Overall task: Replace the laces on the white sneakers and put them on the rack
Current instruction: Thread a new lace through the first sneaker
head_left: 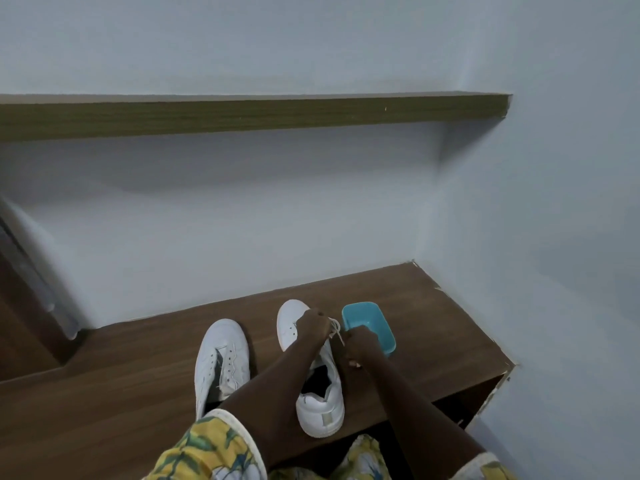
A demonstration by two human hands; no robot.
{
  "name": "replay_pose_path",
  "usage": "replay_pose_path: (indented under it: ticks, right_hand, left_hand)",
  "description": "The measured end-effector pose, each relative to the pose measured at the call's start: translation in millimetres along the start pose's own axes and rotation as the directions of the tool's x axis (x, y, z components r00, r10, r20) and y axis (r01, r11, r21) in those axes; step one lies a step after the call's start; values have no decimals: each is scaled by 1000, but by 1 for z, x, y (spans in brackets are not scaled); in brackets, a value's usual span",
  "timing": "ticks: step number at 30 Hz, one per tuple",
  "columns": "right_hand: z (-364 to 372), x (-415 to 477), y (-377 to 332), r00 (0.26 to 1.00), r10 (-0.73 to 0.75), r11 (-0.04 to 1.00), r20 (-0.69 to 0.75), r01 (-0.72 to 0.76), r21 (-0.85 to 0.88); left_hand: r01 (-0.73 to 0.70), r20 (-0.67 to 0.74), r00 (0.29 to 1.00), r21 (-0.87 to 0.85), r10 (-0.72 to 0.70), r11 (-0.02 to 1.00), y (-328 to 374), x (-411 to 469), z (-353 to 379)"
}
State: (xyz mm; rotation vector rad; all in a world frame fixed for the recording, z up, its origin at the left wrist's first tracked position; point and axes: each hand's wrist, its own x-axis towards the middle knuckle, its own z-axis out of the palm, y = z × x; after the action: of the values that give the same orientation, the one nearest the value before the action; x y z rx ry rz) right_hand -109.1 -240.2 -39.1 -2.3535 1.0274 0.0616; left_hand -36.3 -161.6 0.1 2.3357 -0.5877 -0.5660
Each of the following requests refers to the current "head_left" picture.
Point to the blue plastic basket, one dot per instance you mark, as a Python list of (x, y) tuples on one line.
[(365, 314)]

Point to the white sneaker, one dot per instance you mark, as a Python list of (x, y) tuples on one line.
[(220, 334), (320, 414)]

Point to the person's right hand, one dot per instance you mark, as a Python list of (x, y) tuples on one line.
[(362, 347)]

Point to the wooden wall shelf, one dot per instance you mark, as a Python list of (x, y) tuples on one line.
[(250, 117)]

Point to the person's left forearm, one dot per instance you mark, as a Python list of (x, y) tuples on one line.
[(270, 394)]

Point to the person's right forearm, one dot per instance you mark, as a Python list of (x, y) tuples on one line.
[(425, 424)]

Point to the person's left hand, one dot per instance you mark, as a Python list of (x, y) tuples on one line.
[(312, 327)]

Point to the cream shoelace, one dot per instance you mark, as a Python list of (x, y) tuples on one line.
[(336, 330)]

